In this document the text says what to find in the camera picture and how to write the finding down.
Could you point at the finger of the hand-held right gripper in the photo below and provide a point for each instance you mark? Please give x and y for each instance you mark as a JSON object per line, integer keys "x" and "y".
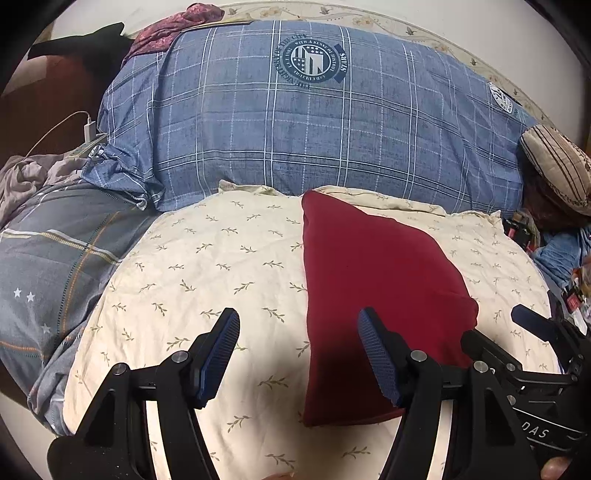
{"x": 489, "y": 353}
{"x": 531, "y": 319}

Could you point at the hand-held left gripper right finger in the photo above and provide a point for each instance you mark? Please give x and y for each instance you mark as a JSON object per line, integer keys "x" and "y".
{"x": 378, "y": 355}

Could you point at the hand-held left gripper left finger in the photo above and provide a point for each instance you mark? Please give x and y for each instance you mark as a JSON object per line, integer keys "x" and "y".
{"x": 221, "y": 350}

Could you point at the dark red garment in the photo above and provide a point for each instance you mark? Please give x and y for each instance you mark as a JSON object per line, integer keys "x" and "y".
{"x": 369, "y": 286}

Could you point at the person's right hand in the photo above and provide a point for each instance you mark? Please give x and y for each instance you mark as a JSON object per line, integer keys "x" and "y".
{"x": 556, "y": 470}

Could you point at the red packet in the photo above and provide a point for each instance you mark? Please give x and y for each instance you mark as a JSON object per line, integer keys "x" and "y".
{"x": 577, "y": 300}

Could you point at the blue denim cloth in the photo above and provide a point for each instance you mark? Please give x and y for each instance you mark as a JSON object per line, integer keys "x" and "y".
{"x": 561, "y": 254}

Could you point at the cream leaf-print pillow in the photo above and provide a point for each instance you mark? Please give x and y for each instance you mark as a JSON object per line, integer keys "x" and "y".
{"x": 207, "y": 277}

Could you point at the brown striped cushion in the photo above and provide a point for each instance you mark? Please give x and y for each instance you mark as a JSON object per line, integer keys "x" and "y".
{"x": 561, "y": 166}

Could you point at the grey plaid blanket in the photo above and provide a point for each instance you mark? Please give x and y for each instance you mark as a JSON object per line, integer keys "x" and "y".
{"x": 55, "y": 258}

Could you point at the blue plaid pillow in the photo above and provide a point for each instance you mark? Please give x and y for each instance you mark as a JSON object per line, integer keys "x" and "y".
{"x": 300, "y": 134}

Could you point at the brown wooden furniture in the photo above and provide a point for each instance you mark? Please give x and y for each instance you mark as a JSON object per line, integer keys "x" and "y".
{"x": 46, "y": 97}

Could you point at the maroon patterned cloth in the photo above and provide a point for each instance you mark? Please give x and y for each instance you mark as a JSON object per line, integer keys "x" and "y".
{"x": 161, "y": 32}

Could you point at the black cloth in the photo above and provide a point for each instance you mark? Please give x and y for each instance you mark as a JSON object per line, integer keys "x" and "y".
{"x": 78, "y": 44}

